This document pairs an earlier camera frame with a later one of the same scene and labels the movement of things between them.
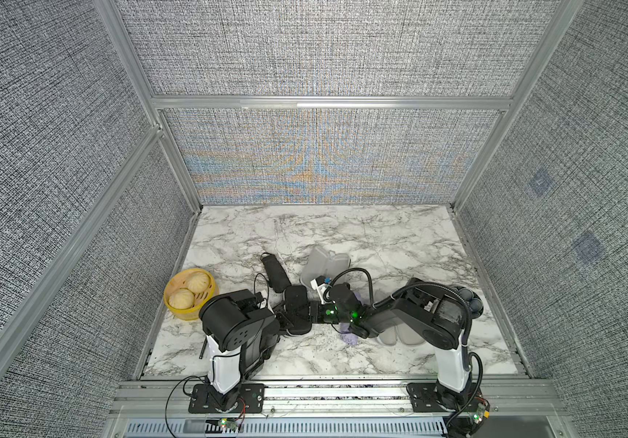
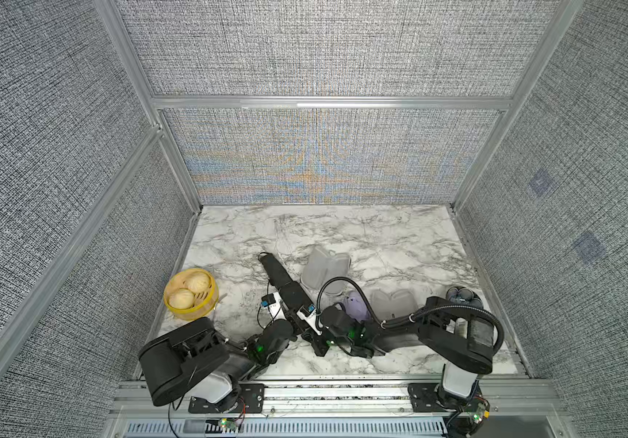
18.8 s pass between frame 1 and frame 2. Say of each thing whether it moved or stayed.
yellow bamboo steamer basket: stayed
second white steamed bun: stayed
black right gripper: moved
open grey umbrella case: stayed
